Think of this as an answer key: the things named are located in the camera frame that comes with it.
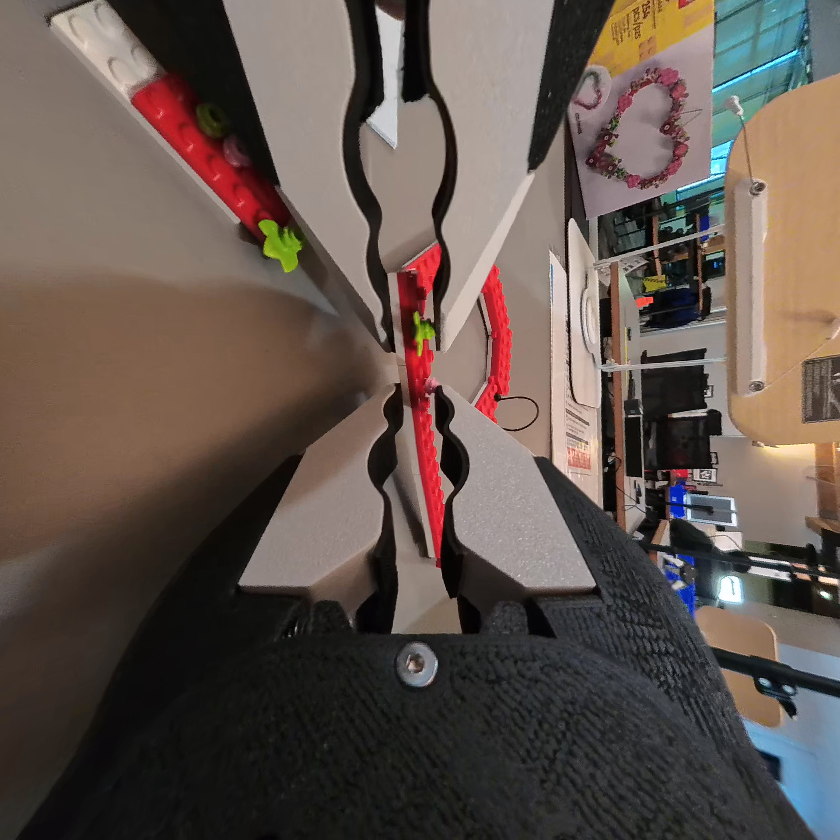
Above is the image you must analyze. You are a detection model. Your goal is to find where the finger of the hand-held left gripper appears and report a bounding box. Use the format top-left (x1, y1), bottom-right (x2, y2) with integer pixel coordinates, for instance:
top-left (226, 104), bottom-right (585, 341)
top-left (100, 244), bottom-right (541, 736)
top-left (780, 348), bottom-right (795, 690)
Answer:
top-left (223, 0), bottom-right (395, 352)
top-left (402, 0), bottom-right (559, 353)

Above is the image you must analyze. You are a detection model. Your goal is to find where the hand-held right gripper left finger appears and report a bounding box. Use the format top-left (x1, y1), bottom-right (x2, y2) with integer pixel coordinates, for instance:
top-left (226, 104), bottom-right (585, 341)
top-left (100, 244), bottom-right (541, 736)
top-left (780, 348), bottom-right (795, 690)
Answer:
top-left (239, 384), bottom-right (403, 632)

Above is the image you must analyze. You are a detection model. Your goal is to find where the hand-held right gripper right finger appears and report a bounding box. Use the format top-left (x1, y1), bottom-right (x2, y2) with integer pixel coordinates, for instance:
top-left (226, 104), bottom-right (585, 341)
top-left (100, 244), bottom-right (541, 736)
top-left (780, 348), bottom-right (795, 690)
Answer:
top-left (434, 386), bottom-right (602, 602)

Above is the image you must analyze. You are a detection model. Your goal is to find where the red white lego strip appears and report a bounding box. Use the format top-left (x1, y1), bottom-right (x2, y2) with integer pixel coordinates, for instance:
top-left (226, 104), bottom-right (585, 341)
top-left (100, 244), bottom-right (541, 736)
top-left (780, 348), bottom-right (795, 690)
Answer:
top-left (49, 0), bottom-right (306, 273)

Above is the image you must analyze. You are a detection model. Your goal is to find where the yellow lego box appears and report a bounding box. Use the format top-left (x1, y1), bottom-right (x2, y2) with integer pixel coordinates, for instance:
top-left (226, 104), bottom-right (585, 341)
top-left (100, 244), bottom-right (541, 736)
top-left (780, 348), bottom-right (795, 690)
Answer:
top-left (567, 0), bottom-right (716, 221)

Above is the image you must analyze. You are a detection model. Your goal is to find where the blue storage bin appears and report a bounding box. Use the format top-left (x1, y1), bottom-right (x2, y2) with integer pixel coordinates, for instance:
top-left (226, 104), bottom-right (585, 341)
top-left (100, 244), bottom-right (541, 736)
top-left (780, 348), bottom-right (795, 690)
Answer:
top-left (661, 481), bottom-right (698, 526)

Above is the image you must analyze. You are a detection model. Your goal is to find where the black computer monitor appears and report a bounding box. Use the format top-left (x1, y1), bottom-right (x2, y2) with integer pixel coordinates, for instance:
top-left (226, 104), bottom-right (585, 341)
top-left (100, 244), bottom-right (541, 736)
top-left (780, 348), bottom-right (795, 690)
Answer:
top-left (640, 350), bottom-right (711, 414)

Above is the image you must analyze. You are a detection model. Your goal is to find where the white flat device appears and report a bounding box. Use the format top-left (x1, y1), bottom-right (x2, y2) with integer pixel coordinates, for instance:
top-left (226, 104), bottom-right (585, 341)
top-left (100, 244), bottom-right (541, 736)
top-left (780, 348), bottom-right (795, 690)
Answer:
top-left (566, 218), bottom-right (602, 409)

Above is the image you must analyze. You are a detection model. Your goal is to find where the wooden chair seat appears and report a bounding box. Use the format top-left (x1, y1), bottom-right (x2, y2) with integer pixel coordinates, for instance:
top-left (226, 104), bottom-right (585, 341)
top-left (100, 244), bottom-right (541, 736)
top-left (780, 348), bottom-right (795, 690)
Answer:
top-left (694, 604), bottom-right (786, 728)

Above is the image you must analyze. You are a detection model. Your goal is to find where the wooden folding tabletop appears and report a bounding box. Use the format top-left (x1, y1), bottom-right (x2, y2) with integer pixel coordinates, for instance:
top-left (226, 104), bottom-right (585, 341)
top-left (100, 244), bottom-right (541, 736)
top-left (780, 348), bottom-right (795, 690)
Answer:
top-left (722, 75), bottom-right (840, 447)

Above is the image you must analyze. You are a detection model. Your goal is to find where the thin black cord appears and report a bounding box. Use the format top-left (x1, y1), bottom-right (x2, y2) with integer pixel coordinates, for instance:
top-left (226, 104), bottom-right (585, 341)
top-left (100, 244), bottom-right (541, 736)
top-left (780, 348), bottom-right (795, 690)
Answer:
top-left (493, 392), bottom-right (540, 433)

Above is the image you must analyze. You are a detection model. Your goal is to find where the red curved lego frame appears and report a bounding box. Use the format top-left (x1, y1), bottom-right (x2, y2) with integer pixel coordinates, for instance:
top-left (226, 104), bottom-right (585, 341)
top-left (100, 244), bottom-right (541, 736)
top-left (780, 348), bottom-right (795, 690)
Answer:
top-left (471, 264), bottom-right (514, 424)

